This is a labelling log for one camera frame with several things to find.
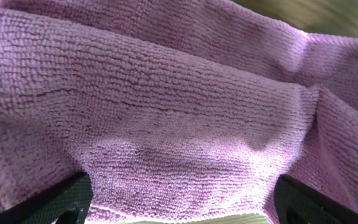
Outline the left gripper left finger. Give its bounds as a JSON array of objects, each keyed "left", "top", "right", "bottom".
[{"left": 0, "top": 172, "right": 93, "bottom": 224}]

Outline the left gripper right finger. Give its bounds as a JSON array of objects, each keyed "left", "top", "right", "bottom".
[{"left": 273, "top": 174, "right": 358, "bottom": 224}]

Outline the purple microfiber cloth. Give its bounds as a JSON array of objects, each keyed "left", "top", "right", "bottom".
[{"left": 0, "top": 1, "right": 358, "bottom": 223}]

